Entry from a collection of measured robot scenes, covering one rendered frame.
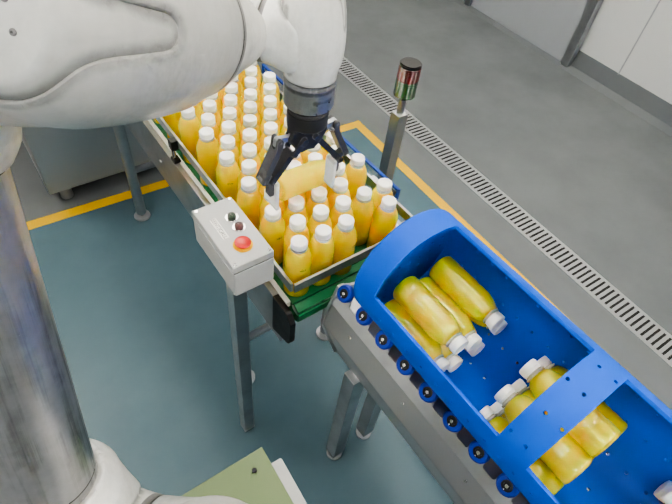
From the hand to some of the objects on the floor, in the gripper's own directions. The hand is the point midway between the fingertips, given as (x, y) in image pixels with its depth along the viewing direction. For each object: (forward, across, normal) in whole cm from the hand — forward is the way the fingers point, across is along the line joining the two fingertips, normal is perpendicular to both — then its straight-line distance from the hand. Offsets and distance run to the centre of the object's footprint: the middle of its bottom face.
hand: (302, 190), depth 104 cm
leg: (+123, +10, -18) cm, 125 cm away
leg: (+123, +24, -18) cm, 127 cm away
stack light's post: (+123, +53, +27) cm, 137 cm away
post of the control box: (+123, -12, +9) cm, 124 cm away
